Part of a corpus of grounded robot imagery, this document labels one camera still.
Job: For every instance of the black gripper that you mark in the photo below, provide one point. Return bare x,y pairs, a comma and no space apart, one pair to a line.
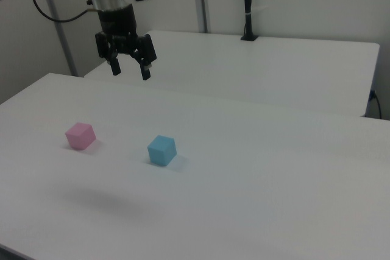
117,25

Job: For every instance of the blue cube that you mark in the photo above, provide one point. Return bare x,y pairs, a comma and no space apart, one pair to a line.
161,152

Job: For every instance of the pink cube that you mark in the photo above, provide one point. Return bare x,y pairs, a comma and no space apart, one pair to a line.
80,138

